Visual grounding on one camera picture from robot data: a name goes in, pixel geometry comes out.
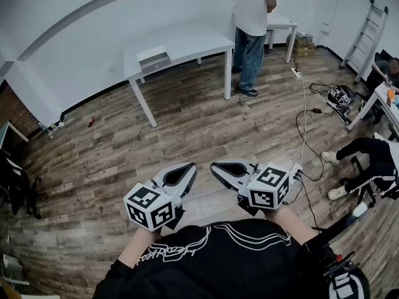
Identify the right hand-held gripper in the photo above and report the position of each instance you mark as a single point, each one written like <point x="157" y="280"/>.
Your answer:
<point x="265" y="195"/>

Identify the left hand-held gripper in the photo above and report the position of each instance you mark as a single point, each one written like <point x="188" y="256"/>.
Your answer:
<point x="146" y="207"/>

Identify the person's left forearm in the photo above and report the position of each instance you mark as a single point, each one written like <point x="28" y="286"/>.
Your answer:
<point x="140" y="248"/>

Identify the person's right forearm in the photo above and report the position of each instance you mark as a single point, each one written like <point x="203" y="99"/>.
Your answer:
<point x="290" y="223"/>

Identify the white power strip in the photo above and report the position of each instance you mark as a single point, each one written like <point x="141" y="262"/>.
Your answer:
<point x="296" y="73"/>
<point x="296" y="170"/>

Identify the person's black printed shirt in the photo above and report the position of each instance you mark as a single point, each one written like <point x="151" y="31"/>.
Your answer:
<point x="218" y="266"/>

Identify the red bottle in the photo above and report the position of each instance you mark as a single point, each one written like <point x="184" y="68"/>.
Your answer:
<point x="91" y="121"/>

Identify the black open bag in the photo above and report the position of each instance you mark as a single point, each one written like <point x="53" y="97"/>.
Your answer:
<point x="339" y="96"/>

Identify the large white table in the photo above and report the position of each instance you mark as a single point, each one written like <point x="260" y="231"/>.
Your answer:
<point x="190" y="44"/>

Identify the stack of cardboard boxes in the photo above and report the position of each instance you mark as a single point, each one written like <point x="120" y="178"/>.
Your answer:
<point x="300" y="45"/>

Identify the black white chest pack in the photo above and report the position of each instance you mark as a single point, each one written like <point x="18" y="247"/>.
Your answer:
<point x="343" y="283"/>

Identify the small white table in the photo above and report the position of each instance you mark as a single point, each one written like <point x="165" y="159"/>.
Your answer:
<point x="280" y="22"/>

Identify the white work table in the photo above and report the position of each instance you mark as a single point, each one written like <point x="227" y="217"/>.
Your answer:
<point x="381" y="100"/>

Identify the black office chair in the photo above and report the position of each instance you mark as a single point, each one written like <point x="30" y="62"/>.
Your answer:
<point x="15" y="185"/>

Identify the orange box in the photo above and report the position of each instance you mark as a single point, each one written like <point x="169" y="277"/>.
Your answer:
<point x="391" y="97"/>

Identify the green topped side table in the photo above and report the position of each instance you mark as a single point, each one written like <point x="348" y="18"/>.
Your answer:
<point x="9" y="132"/>

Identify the grey metal ladder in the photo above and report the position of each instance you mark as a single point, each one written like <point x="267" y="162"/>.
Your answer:
<point x="364" y="39"/>

